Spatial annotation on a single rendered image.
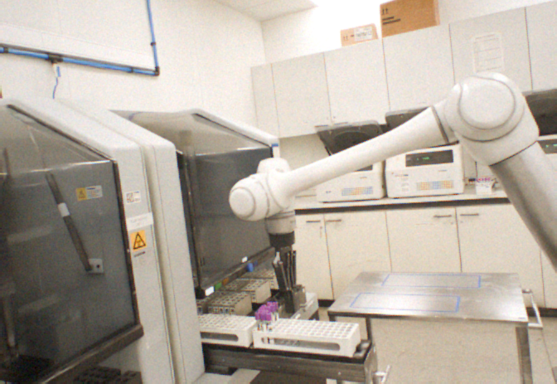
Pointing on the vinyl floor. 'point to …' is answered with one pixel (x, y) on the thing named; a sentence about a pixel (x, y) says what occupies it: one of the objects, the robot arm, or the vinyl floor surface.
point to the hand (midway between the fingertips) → (289, 300)
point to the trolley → (442, 303)
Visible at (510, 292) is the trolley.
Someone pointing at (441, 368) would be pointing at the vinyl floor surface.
